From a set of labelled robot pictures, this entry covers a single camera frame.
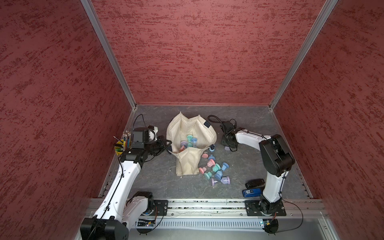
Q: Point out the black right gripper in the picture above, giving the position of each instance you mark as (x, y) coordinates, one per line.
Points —
(224, 143)

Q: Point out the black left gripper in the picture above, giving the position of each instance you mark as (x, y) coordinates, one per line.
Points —
(161, 140)

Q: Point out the pink hourglass pile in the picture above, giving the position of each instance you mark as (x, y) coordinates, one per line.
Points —
(182, 148)
(209, 164)

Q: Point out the cream canvas bag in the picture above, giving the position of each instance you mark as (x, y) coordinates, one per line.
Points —
(180, 126)

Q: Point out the teal hourglass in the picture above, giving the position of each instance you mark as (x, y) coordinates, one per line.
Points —
(209, 174)
(189, 137)

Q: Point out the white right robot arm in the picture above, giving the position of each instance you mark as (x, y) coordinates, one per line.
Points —
(277, 161)

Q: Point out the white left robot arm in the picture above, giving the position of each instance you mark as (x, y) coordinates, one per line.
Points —
(115, 217)

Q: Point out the blue hourglass upper pile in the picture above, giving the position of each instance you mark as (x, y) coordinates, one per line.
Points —
(208, 154)

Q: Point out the yellow pen holder cup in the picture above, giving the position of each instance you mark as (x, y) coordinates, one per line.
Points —
(125, 142)

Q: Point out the black stapler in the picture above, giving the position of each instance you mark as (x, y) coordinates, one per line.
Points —
(255, 183)

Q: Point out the blue stapler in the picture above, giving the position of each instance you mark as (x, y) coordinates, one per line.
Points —
(252, 193)

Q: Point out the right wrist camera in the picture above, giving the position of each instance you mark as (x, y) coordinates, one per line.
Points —
(227, 126)

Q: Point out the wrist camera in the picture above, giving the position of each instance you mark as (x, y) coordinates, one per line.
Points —
(143, 136)
(227, 126)

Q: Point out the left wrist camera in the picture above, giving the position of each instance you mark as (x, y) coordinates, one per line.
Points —
(143, 136)

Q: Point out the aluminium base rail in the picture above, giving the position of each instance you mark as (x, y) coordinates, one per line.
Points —
(237, 208)

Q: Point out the aluminium corner post right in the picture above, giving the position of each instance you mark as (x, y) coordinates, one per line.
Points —
(317, 26)

